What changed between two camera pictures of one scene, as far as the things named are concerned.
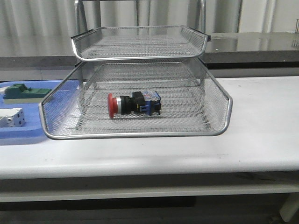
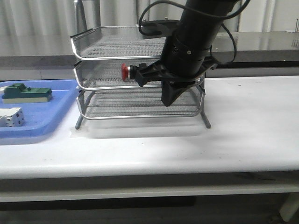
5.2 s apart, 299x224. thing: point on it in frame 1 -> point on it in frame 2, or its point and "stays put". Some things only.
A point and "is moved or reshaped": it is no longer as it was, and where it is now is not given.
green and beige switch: [18, 94] stays put
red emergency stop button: [149, 101] -> [127, 72]
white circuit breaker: [12, 117] stays put
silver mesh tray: [136, 98] is moved or reshaped
